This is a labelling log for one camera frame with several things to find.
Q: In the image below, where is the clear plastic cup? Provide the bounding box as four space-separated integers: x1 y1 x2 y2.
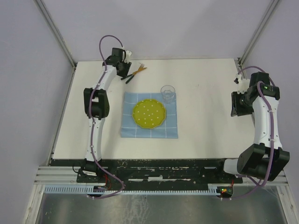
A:
160 85 176 104

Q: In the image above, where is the green polka dot plate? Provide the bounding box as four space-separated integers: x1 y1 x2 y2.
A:
132 99 166 129

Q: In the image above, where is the blue checkered cloth napkin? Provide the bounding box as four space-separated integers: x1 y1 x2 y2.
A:
121 92 178 139

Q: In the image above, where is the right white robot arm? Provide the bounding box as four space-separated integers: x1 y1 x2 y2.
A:
214 72 290 182

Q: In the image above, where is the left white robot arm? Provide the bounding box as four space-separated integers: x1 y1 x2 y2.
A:
79 48 132 182

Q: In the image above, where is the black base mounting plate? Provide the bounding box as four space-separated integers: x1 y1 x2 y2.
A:
72 159 237 190

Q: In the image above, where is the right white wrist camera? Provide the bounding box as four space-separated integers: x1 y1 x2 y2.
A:
234 74 250 94

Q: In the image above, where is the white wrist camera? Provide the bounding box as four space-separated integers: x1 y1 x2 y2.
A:
234 74 250 94
123 50 132 63

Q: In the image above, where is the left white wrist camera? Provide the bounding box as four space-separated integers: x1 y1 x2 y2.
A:
123 50 132 63

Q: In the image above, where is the right aluminium frame post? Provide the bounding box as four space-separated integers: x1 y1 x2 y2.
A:
238 0 281 66

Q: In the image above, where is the aluminium frame post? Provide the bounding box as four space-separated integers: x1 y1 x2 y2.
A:
238 0 281 66
33 0 77 68

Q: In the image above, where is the left aluminium frame post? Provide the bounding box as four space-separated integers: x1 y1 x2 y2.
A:
33 0 77 68

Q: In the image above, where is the aluminium front rail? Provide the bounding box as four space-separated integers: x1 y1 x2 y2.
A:
35 167 288 186

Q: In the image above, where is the blue slotted cable duct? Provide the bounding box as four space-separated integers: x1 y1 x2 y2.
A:
44 184 232 196

